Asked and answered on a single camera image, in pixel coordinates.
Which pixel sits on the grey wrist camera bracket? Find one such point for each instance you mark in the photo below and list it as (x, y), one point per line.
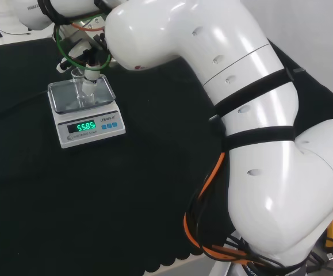
(82, 27)

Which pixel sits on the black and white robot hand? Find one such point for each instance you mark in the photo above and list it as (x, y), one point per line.
(91, 73)

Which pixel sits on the black bench cloth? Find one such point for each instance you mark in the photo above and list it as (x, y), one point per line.
(97, 201)

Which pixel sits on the small clear glass beaker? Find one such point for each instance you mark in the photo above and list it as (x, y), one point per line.
(81, 95)

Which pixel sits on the white electronic balance steel pan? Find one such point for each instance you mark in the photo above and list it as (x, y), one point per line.
(91, 135)

